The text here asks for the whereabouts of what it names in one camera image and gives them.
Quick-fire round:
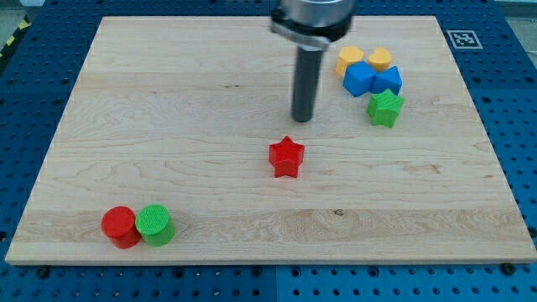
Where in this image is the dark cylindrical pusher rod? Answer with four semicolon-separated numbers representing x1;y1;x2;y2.
291;46;323;122

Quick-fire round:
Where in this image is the red star block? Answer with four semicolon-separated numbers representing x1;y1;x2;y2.
268;136;305;178

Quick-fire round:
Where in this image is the green star block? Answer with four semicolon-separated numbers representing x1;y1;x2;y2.
367;89;405;128

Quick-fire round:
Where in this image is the yellow hexagon block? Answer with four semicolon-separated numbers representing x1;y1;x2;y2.
335;46;364;77

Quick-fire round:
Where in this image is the blue cube block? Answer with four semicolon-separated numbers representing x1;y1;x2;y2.
342;61;377;97

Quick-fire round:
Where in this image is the yellow heart block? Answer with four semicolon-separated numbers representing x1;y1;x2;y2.
367;47;392;72

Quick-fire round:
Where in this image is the blue pentagon block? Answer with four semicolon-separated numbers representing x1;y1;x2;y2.
370;66;403;95

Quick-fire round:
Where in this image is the wooden board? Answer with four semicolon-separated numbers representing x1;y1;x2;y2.
6;16;536;266

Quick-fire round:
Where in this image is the white fiducial marker tag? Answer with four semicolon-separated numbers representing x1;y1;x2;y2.
446;29;482;49

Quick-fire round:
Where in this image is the green cylinder block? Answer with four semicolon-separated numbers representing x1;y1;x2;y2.
135;204;175;247

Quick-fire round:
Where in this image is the red cylinder block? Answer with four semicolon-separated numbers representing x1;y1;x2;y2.
101;206;142;249

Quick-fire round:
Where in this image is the yellow black hazard tape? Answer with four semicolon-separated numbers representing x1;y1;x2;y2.
1;15;32;60

